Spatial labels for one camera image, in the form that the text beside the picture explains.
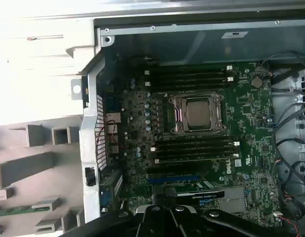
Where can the black expansion slot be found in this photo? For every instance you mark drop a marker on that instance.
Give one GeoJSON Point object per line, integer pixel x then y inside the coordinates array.
{"type": "Point", "coordinates": [179, 169]}

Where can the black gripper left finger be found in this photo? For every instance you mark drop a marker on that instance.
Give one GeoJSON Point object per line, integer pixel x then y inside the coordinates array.
{"type": "Point", "coordinates": [152, 222]}

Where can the silver CPU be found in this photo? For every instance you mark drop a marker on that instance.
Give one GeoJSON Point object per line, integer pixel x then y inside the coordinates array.
{"type": "Point", "coordinates": [199, 113]}

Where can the silver coin cell battery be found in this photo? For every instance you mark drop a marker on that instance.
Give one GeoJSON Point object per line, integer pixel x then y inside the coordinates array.
{"type": "Point", "coordinates": [256, 82]}

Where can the metal USB port block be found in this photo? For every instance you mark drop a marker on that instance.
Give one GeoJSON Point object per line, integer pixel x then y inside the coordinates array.
{"type": "Point", "coordinates": [115, 149]}
{"type": "Point", "coordinates": [113, 139]}

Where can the grey metal PC case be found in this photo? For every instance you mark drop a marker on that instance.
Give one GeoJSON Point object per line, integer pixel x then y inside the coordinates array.
{"type": "Point", "coordinates": [90, 123]}

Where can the white label sticker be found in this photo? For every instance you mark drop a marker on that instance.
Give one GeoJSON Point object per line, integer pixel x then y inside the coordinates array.
{"type": "Point", "coordinates": [235, 34]}

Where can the silver chipset heat sink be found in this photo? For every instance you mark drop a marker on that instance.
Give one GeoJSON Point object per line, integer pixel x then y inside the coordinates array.
{"type": "Point", "coordinates": [232, 200]}

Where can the green RAM stick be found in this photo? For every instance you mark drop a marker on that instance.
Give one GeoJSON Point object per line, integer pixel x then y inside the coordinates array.
{"type": "Point", "coordinates": [16, 211]}

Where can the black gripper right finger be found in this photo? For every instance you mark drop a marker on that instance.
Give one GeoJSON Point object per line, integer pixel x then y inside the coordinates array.
{"type": "Point", "coordinates": [184, 222]}

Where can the blue expansion slot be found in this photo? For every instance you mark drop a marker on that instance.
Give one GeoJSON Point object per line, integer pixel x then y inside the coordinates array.
{"type": "Point", "coordinates": [173, 179]}

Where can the blue rear port connector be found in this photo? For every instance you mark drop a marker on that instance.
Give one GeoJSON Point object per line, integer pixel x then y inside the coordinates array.
{"type": "Point", "coordinates": [111, 101]}

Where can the metal CPU socket cover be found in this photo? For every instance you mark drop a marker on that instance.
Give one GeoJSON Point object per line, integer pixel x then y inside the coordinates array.
{"type": "Point", "coordinates": [180, 116]}

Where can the blue silver capacitor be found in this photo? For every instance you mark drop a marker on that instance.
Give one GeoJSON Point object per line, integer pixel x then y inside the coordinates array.
{"type": "Point", "coordinates": [148, 128]}
{"type": "Point", "coordinates": [147, 114]}
{"type": "Point", "coordinates": [147, 105]}
{"type": "Point", "coordinates": [138, 155]}
{"type": "Point", "coordinates": [148, 121]}
{"type": "Point", "coordinates": [138, 148]}

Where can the black NVIDIA Quadro graphics card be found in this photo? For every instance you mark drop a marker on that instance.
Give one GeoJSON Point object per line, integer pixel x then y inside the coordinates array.
{"type": "Point", "coordinates": [206, 193]}

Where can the green Dell motherboard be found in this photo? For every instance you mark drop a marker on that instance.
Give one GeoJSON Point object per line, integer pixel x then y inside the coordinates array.
{"type": "Point", "coordinates": [241, 138]}

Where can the grey plastic parts rack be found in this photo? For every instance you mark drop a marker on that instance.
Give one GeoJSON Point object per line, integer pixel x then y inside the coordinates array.
{"type": "Point", "coordinates": [19, 168]}

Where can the silver rear port block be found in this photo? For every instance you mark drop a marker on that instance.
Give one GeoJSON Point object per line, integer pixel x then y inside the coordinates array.
{"type": "Point", "coordinates": [113, 128]}
{"type": "Point", "coordinates": [113, 118]}

